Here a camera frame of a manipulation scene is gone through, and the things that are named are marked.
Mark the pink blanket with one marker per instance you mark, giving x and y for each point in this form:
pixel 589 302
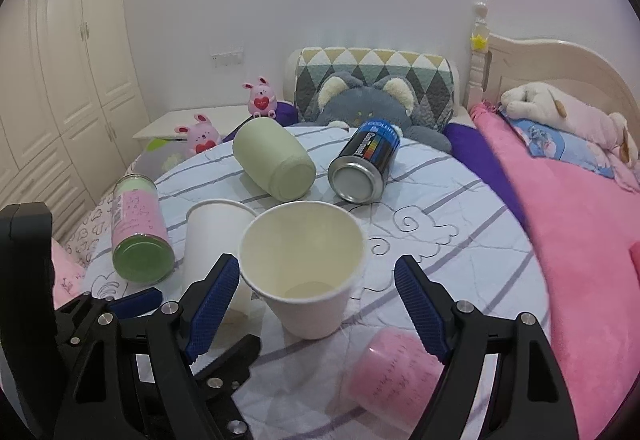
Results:
pixel 575 245

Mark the narrow white paper cup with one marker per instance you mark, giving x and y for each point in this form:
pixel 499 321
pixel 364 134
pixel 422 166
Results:
pixel 210 230

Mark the white nightstand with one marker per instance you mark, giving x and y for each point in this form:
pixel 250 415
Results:
pixel 165 123

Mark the yellow star ornament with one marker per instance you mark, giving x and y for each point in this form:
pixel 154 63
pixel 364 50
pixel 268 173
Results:
pixel 479 42

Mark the grey and green cloth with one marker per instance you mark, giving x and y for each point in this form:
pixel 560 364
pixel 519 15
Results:
pixel 160 155

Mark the pink cup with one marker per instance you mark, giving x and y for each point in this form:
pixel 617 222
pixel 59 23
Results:
pixel 390 370

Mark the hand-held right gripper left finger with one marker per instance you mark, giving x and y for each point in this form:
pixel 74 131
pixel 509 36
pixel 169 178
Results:
pixel 216 305

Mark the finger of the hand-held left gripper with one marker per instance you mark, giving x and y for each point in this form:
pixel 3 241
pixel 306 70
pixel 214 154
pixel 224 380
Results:
pixel 225 365
pixel 137 301

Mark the light green cup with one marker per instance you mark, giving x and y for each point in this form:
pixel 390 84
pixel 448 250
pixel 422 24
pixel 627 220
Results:
pixel 270 155

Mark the pink cloth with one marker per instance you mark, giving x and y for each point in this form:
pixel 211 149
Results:
pixel 67 275

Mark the grey cat plush pillow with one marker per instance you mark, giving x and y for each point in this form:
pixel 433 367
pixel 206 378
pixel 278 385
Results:
pixel 365 103

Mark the cream wardrobe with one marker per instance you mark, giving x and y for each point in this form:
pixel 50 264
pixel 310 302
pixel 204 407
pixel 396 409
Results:
pixel 60 70

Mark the blue printed pillow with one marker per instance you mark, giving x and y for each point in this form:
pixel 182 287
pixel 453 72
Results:
pixel 550 140

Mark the white and pink plush toy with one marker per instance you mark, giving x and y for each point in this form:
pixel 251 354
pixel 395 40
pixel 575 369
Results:
pixel 575 113

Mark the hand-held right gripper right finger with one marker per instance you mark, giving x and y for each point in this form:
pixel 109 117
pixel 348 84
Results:
pixel 419 315

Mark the heart patterned white cloth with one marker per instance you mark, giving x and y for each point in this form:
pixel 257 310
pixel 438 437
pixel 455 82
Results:
pixel 95 225

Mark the pink bunny plush with heart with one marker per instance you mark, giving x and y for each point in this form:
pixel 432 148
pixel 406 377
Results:
pixel 200 135
pixel 261 100

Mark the wide white paper cup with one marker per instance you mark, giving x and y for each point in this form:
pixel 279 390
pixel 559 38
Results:
pixel 300 240

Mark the triangle patterned cushion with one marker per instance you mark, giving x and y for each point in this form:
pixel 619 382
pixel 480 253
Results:
pixel 380 60

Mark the pink bottle with green lid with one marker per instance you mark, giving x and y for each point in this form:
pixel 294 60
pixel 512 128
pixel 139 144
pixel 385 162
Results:
pixel 137 215

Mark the black spray can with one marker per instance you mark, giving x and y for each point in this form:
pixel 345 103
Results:
pixel 370 145

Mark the cream wooden bed headboard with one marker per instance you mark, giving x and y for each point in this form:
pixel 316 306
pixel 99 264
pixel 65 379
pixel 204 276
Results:
pixel 550 60

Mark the white wall socket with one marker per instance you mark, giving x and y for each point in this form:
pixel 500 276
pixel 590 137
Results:
pixel 227 58

